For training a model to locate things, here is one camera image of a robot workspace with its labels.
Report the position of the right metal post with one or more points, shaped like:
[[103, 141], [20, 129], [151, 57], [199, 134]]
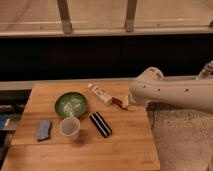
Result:
[[130, 15]]

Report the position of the green ceramic bowl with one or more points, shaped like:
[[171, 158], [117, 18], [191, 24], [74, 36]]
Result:
[[71, 104]]

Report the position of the blue sponge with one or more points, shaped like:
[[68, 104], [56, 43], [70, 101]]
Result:
[[43, 130]]

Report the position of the left metal post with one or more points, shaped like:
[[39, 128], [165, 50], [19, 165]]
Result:
[[65, 16]]

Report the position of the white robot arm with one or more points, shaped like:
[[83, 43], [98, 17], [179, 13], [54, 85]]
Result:
[[195, 92]]

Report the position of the translucent plastic cup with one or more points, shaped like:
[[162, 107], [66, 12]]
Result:
[[70, 128]]

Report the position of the black white striped box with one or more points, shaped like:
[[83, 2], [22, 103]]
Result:
[[100, 124]]

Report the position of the white tube bottle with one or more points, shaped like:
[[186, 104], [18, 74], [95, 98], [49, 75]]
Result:
[[100, 94]]

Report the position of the metal post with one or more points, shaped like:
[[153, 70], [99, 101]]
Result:
[[130, 15], [65, 16]]

